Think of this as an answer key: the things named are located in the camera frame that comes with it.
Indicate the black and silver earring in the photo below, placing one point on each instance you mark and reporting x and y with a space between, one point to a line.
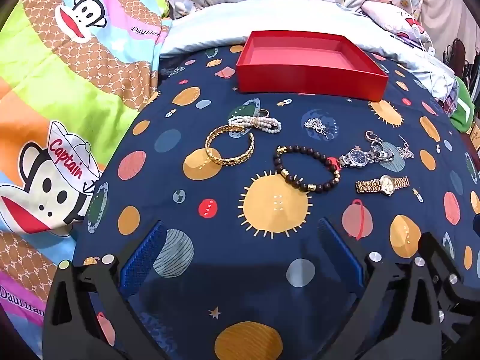
373 135

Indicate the beige curtain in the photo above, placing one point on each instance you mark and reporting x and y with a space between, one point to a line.
442 0

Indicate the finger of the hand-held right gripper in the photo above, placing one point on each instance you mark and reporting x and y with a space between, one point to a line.
440 262

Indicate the dark wooden chair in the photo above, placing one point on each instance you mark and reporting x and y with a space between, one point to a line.
458 52

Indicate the colourful monkey print blanket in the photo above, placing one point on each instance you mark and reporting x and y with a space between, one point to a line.
75 93

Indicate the light blue quilt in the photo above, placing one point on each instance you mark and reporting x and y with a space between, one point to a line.
210 22

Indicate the navy planet print blanket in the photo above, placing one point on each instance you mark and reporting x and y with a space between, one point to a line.
157 195

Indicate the pink cartoon pillow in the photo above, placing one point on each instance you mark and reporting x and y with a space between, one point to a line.
390 15

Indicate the silver wrist watch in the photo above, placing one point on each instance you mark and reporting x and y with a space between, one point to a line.
354 155

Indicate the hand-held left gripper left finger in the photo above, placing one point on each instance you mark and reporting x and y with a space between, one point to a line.
142 258

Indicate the red cardboard box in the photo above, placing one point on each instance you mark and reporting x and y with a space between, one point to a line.
307 80

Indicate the gold wrist watch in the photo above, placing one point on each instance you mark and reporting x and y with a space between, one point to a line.
386 184

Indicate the green cloth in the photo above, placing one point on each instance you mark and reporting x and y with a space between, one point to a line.
463 108

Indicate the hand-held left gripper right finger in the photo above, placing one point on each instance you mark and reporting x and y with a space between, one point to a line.
343 258

